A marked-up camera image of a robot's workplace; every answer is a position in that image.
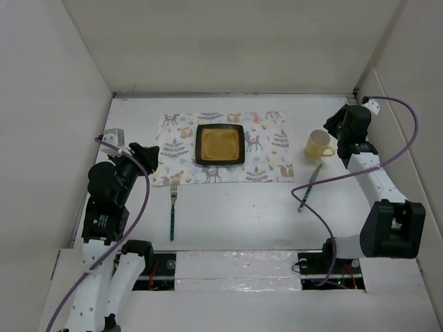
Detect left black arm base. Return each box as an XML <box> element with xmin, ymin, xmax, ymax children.
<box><xmin>133</xmin><ymin>251</ymin><xmax>177</xmax><ymax>291</ymax></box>

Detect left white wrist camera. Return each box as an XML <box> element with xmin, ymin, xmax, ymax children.
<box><xmin>98</xmin><ymin>128</ymin><xmax>125</xmax><ymax>156</ymax></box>

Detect yellow ceramic mug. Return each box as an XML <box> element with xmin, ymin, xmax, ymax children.
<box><xmin>305</xmin><ymin>130</ymin><xmax>336</xmax><ymax>158</ymax></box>

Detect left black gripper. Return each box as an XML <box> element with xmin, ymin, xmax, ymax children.
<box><xmin>108</xmin><ymin>142</ymin><xmax>159</xmax><ymax>203</ymax></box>

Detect fork with teal handle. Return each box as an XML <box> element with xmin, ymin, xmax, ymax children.
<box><xmin>170</xmin><ymin>184</ymin><xmax>178</xmax><ymax>241</ymax></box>

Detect square black yellow plate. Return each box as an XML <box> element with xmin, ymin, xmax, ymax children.
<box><xmin>195</xmin><ymin>124</ymin><xmax>246</xmax><ymax>166</ymax></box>

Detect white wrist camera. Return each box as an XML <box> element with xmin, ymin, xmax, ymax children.
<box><xmin>361</xmin><ymin>96</ymin><xmax>381</xmax><ymax>116</ymax></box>
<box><xmin>98</xmin><ymin>128</ymin><xmax>125</xmax><ymax>156</ymax></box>

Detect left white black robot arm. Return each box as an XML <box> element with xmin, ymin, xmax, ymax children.
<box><xmin>62</xmin><ymin>138</ymin><xmax>159</xmax><ymax>331</ymax></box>

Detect animal print cloth placemat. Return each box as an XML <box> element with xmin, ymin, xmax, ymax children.
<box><xmin>152</xmin><ymin>111</ymin><xmax>293</xmax><ymax>187</ymax></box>

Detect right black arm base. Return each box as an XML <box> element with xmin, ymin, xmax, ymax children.
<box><xmin>291</xmin><ymin>239</ymin><xmax>365</xmax><ymax>291</ymax></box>

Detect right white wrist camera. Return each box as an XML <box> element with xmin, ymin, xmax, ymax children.
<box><xmin>361</xmin><ymin>96</ymin><xmax>381</xmax><ymax>116</ymax></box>

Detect knife with blue handle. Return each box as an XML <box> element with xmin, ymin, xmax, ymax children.
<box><xmin>298</xmin><ymin>163</ymin><xmax>323</xmax><ymax>212</ymax></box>

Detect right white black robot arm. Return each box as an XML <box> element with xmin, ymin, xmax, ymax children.
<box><xmin>320</xmin><ymin>100</ymin><xmax>426</xmax><ymax>273</ymax></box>

